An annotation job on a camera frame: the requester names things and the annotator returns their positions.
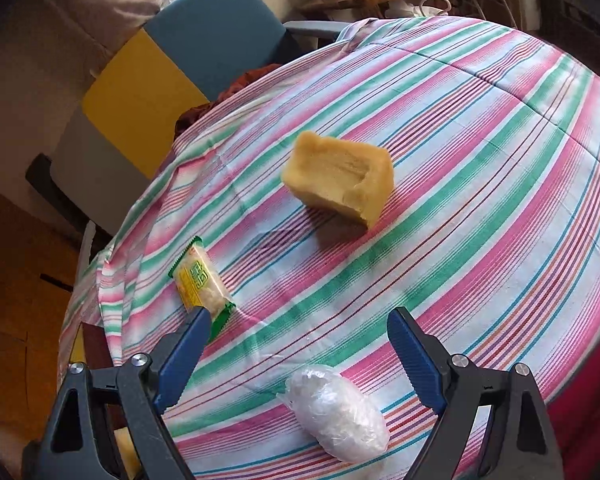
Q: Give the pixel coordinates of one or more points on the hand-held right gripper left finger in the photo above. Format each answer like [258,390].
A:
[185,355]

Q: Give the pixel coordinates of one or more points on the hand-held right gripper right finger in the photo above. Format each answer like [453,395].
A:
[415,355]

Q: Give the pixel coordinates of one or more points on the green yellow snack packet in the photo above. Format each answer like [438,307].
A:
[200,285]

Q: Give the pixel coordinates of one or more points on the white plastic-wrapped bundle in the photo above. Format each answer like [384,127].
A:
[337,415]

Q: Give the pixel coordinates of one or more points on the yellow sponge block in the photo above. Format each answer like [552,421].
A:
[337,177]

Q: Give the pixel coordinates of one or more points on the red cloth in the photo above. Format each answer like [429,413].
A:
[590,400]

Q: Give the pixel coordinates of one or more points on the pink green striped blanket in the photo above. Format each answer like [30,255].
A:
[455,135]

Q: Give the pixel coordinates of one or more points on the grey yellow blue padded sofa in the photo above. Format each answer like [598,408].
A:
[145,110]

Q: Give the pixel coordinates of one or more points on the red-brown cloth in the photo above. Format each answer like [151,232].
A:
[215,105]

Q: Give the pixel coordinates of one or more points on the beige curtain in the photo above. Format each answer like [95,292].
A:
[80,15]

